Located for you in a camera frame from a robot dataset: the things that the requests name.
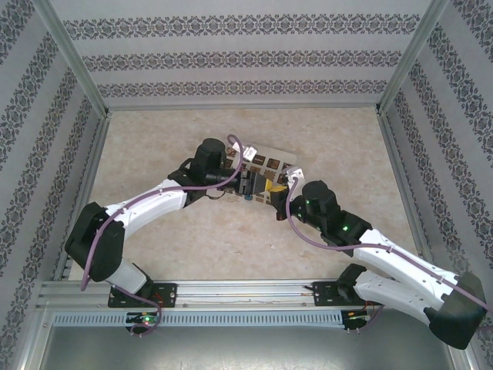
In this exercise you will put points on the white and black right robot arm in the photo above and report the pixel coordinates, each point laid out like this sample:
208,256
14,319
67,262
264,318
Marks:
404,270

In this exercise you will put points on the aluminium frame post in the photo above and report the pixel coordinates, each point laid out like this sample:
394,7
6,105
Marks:
414,54

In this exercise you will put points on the small circuit board green light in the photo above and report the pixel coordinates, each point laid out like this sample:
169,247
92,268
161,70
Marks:
143,319

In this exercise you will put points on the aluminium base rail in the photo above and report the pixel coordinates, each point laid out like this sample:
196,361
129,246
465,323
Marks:
246,294

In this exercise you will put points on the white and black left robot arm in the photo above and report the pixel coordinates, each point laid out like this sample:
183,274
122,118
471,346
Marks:
154,200

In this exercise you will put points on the aluminium side rail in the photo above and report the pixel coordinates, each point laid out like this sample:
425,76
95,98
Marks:
404,189
82,196

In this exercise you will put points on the cream box with brown pictures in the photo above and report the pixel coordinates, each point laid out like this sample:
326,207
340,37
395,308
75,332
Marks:
275,163

